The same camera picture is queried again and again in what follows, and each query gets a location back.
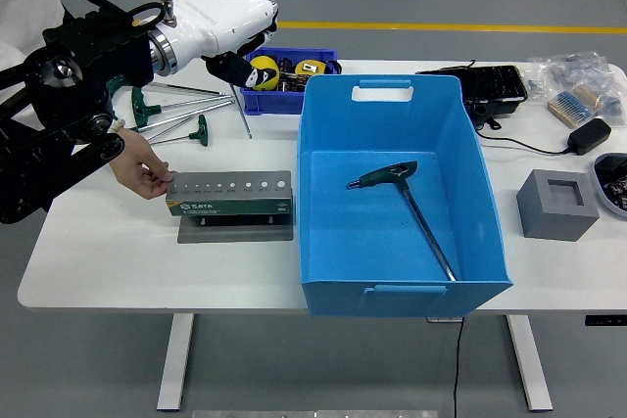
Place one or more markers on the person's right hand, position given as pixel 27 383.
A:
pixel 139 163

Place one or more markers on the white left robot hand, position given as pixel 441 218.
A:
pixel 220 16

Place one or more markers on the metal hex wrench stand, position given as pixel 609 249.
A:
pixel 230 207

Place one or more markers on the large blue plastic box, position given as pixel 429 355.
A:
pixel 372 237

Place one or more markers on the person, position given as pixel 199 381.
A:
pixel 24 7

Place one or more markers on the yellow ball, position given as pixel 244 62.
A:
pixel 268 63

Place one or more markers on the dark metal hardware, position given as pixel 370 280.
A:
pixel 291 80

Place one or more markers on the yellow tape measure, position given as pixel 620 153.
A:
pixel 311 67

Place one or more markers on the small blue parts bin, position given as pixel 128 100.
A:
pixel 279 102

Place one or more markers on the black tape roll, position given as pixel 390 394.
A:
pixel 334 67

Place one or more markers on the white table leg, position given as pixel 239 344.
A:
pixel 175 364
pixel 529 364

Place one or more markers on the yellow floor tape line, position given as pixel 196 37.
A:
pixel 490 27

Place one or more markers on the black plastic tray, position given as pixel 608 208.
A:
pixel 495 85

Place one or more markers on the clear plastic parts bag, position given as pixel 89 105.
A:
pixel 573 68
pixel 614 105

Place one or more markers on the tan resistor strip bundle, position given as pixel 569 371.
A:
pixel 575 106

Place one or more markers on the black power adapter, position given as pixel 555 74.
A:
pixel 590 136

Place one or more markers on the grey block with square recess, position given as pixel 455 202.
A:
pixel 553 222

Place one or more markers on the grey bowl with parts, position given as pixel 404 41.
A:
pixel 598 183

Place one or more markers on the black table control panel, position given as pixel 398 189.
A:
pixel 605 320

